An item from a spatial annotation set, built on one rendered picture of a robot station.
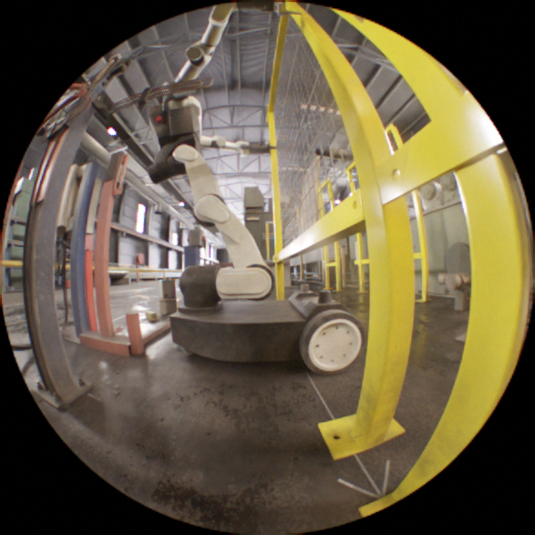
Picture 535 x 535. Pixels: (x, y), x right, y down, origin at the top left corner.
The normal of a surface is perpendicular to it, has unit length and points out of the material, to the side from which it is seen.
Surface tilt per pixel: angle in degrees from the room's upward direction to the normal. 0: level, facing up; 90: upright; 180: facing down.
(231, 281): 90
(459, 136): 90
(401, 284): 90
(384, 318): 90
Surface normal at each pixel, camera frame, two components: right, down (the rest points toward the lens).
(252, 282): 0.00, -0.03
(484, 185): -1.00, 0.04
